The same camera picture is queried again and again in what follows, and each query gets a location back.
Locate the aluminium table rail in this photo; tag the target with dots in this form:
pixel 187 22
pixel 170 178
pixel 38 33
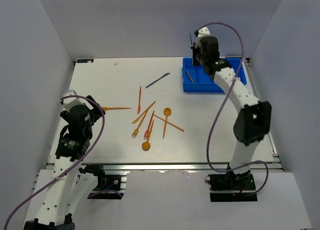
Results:
pixel 276 165

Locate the dark blue plastic knife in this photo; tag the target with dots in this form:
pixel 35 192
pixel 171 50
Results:
pixel 164 75

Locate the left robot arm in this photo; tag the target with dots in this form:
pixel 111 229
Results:
pixel 70 183

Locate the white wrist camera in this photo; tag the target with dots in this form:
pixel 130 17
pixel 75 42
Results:
pixel 68 103
pixel 202 32

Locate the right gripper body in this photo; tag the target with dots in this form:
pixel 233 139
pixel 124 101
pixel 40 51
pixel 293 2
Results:
pixel 198 59

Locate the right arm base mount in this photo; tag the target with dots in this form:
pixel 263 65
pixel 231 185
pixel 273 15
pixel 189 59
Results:
pixel 230 187

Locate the orange plastic fork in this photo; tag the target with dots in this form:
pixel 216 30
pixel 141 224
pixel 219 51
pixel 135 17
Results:
pixel 136 131

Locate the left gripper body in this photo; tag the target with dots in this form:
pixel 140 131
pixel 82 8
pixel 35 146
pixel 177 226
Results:
pixel 95 113

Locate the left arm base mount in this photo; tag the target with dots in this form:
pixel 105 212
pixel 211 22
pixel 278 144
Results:
pixel 108 185

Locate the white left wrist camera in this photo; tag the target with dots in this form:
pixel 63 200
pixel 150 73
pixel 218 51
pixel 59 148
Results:
pixel 68 103

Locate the orange chopstick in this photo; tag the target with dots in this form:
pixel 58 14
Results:
pixel 189 76

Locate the dark label sticker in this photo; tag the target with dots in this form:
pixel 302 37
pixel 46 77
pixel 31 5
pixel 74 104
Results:
pixel 84 61

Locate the orange chopstick diagonal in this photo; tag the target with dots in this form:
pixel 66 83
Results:
pixel 169 123

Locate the orange plastic knife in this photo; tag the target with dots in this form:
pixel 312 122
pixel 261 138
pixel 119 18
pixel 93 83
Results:
pixel 138 118

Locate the red plastic knife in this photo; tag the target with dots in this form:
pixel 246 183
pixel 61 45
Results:
pixel 139 100

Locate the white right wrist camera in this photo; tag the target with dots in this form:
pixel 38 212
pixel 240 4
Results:
pixel 202 32

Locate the blue compartment tray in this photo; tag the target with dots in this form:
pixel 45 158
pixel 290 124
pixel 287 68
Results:
pixel 202 82

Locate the yellow fork near left arm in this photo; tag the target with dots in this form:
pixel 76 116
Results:
pixel 115 108

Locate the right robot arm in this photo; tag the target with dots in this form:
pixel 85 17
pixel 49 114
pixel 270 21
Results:
pixel 254 116

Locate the red plastic fork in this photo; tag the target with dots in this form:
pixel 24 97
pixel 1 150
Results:
pixel 147 132

